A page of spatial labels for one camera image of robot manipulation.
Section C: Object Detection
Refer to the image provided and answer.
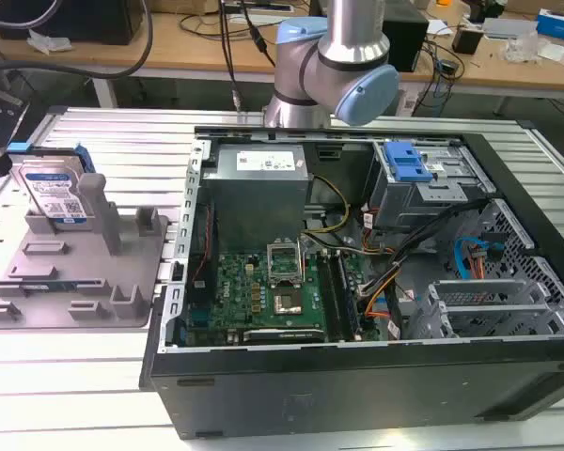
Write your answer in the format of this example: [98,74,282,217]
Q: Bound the hard disk in blue carrier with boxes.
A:
[8,142,98,232]

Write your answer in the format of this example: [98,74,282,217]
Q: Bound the metal disk bay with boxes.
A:
[367,139,497,230]

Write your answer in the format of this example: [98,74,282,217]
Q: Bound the clear plastic bag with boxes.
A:
[26,29,74,54]

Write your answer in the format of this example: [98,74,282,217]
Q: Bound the large black equipment case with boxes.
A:
[0,0,145,47]

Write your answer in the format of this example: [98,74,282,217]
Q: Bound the grey parts rack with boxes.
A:
[0,172,171,334]

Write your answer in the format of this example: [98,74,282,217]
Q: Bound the wooden desk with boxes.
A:
[0,8,564,101]

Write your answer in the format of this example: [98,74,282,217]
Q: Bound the grey power supply unit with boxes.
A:
[201,143,312,253]

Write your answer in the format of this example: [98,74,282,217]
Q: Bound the green motherboard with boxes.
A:
[183,248,375,348]

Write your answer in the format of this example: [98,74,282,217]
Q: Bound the metal socket cover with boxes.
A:
[266,238,307,288]

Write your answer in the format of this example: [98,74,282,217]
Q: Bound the CPU socket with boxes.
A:
[271,288,306,317]

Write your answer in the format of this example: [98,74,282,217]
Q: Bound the black expansion slot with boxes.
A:
[242,327,326,344]

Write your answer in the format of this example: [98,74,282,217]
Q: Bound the black RAM slot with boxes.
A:
[332,253,364,342]
[315,253,345,343]

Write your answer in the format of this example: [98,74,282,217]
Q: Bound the blue plastic bay latch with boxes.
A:
[384,142,434,185]

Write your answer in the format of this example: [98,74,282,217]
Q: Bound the black desktop computer box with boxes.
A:
[382,7,430,74]

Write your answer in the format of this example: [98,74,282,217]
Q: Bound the black open PC case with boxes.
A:
[138,123,564,441]

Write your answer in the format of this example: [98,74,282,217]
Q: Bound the small black box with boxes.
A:
[451,25,484,54]

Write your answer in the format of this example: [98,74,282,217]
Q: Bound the blue cardboard box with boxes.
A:
[535,8,564,44]

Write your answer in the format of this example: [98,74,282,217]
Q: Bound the thick grey cable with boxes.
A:
[0,0,154,85]

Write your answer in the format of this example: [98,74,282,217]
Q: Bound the red thin wire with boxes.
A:
[191,205,216,286]

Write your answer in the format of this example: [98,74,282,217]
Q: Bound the thin black hanging cable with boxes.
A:
[219,0,244,115]

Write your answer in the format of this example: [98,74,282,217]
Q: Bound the locking lever wire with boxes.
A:
[302,237,313,286]

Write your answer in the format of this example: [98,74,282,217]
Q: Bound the yellow and black power wires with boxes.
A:
[304,175,351,235]

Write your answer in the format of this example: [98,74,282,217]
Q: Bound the multicolour wire bundle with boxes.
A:
[359,276,396,329]

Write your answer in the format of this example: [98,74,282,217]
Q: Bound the black sleeved cable bundle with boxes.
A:
[388,196,495,267]

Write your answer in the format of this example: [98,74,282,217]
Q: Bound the blue data wire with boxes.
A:
[454,236,505,285]

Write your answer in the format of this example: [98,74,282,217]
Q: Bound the orange power wire bundle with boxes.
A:
[468,248,489,285]

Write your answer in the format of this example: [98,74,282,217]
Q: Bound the metal expansion slot bracket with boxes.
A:
[430,278,537,302]
[439,303,564,337]

